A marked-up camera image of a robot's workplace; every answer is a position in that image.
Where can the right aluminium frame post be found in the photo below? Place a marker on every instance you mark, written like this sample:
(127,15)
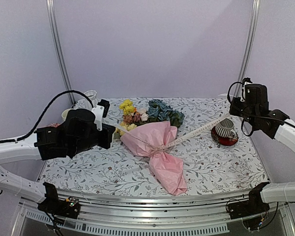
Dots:
(250,38)

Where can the cream ceramic mug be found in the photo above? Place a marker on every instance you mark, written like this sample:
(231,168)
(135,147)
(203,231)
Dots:
(64,114)

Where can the striped black white cup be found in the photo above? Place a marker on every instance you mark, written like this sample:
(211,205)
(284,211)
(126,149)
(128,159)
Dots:
(224,128)

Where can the aluminium frame post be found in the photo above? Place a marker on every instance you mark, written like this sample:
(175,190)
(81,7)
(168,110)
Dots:
(57,44)
(250,38)

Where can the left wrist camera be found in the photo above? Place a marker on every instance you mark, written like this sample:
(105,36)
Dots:
(100,111)

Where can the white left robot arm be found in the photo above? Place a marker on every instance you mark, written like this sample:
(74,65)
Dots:
(15,152)

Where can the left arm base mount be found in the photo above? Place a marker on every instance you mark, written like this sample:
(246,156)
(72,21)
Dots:
(69,208)

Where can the left aluminium frame post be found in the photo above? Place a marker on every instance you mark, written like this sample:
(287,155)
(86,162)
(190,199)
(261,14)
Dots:
(57,44)

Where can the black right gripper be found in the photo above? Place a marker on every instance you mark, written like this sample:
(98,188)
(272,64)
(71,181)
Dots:
(234,111)

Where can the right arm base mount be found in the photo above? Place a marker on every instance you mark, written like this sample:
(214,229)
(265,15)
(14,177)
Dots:
(253,205)

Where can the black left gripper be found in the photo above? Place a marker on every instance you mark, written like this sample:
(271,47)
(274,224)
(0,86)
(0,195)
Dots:
(108,131)

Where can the pink flower bouquet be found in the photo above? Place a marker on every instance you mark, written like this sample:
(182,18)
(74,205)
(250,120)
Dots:
(148,134)

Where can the white ribbed ceramic vase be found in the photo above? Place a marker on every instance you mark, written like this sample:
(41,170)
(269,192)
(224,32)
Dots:
(92,95)

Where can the pink patterned ball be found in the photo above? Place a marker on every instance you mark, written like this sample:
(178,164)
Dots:
(54,125)

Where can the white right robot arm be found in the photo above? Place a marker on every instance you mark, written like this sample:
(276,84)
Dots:
(276,146)

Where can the aluminium front rail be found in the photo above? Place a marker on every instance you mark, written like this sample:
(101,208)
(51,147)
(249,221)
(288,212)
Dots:
(202,215)

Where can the cream printed ribbon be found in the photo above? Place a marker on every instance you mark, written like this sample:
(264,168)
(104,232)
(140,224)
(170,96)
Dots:
(180,139)

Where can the floral patterned tablecloth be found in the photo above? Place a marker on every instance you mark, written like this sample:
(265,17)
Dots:
(209,167)

